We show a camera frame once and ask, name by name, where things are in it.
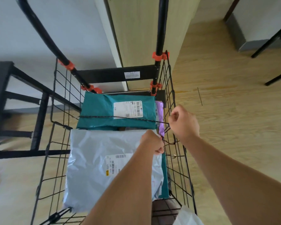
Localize person's left hand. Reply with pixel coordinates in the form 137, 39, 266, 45
140, 130, 165, 155

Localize person's right hand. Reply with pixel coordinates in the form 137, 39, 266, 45
168, 105, 200, 144

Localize purple mailer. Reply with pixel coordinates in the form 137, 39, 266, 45
155, 100, 166, 138

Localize bungee cord with hook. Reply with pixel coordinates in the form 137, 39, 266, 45
78, 114, 180, 146

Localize white poly mailer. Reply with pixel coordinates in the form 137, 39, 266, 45
62, 128, 164, 213

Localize black wire mesh cart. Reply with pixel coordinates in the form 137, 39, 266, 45
15, 0, 198, 225

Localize person's left forearm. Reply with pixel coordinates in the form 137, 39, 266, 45
82, 145, 160, 225

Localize person's right forearm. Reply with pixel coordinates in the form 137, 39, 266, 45
184, 136, 281, 225

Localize person's beige trousers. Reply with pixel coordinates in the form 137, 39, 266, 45
173, 205, 205, 225

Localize beige cabinet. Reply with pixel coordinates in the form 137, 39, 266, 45
93, 0, 202, 92

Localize wooden table black legs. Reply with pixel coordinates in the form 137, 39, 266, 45
251, 20, 281, 87

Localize black low metal table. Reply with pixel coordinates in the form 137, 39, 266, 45
0, 61, 82, 160

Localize dark brown door frame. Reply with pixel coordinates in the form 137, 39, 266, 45
224, 0, 242, 22

